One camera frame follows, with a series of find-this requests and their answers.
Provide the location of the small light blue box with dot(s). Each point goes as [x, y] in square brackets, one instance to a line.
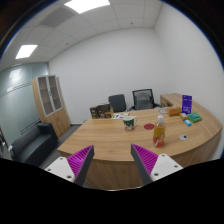
[188, 122]

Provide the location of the dark grey office chair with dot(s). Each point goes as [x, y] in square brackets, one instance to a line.
[117, 102]

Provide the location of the yellow-labelled drink bottle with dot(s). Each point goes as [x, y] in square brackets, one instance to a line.
[159, 134]

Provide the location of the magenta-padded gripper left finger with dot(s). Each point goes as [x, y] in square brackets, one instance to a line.
[78, 160]

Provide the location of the small black box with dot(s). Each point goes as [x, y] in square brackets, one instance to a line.
[94, 112]

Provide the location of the wooden glass-door shelf cabinet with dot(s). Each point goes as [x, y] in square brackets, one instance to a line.
[55, 113]

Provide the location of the flat green box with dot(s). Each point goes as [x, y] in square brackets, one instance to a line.
[194, 117]

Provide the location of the orange cardboard box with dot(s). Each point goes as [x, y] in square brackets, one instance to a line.
[174, 111]

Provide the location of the black mesh office chair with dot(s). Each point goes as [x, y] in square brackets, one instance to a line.
[143, 100]

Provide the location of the wooden side desk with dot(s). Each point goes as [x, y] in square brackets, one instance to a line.
[170, 99]

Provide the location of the green and white mug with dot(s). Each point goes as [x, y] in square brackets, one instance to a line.
[129, 123]

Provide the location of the rectangular ceiling light panel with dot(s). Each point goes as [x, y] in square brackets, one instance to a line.
[26, 51]
[86, 5]

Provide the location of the small yellow box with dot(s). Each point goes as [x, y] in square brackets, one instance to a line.
[183, 116]

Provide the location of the purple standing card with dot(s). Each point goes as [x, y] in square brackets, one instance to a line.
[187, 104]

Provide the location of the dark brown carton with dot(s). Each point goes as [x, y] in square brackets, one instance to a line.
[104, 107]

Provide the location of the black leather sofa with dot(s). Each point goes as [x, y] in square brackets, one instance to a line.
[33, 145]

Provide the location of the green and purple leaflet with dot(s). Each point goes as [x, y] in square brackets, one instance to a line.
[120, 116]

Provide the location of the flat round red coaster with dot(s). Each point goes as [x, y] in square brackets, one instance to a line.
[148, 126]

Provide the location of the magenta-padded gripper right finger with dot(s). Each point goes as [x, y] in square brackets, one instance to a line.
[148, 160]

